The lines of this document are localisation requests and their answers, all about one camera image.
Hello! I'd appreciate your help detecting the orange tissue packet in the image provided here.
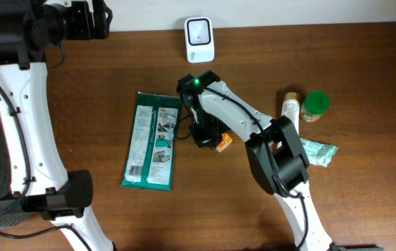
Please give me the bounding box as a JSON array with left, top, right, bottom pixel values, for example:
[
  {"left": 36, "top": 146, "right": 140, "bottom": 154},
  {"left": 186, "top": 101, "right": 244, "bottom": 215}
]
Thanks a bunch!
[{"left": 215, "top": 133, "right": 233, "bottom": 153}]

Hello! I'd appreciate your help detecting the green 3M gloves package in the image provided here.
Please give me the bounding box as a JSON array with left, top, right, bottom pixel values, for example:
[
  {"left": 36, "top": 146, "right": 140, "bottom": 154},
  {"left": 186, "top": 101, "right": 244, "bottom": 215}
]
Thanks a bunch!
[{"left": 121, "top": 92, "right": 182, "bottom": 192}]

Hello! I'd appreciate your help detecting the white tube gold cap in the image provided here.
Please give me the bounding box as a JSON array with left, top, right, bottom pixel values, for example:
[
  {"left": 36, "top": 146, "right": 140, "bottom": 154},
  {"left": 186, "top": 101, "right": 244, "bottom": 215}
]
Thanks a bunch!
[{"left": 281, "top": 92, "right": 300, "bottom": 134}]

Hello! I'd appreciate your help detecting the green lid jar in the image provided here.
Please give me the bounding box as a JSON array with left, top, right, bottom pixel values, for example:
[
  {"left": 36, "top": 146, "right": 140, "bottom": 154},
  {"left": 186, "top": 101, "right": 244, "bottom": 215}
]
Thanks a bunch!
[{"left": 300, "top": 91, "right": 330, "bottom": 122}]

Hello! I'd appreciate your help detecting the light green wipes packet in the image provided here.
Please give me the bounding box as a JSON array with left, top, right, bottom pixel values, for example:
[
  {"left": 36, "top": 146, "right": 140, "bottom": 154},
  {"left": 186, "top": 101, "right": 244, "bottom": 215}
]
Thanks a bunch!
[{"left": 300, "top": 138, "right": 338, "bottom": 167}]

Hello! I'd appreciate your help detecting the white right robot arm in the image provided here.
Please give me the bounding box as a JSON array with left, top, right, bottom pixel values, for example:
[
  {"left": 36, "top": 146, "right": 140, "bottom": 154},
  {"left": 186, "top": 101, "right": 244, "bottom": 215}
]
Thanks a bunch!
[{"left": 176, "top": 70, "right": 339, "bottom": 251}]

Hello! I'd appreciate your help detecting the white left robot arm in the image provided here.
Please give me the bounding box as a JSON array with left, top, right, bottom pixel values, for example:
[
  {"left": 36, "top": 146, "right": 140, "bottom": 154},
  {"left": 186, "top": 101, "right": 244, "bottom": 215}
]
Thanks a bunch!
[{"left": 0, "top": 0, "right": 115, "bottom": 250}]

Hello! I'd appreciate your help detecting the white barcode scanner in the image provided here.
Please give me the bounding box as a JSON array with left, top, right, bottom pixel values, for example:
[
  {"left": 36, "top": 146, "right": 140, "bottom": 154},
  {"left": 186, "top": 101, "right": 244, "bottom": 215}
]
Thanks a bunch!
[{"left": 184, "top": 17, "right": 215, "bottom": 63}]

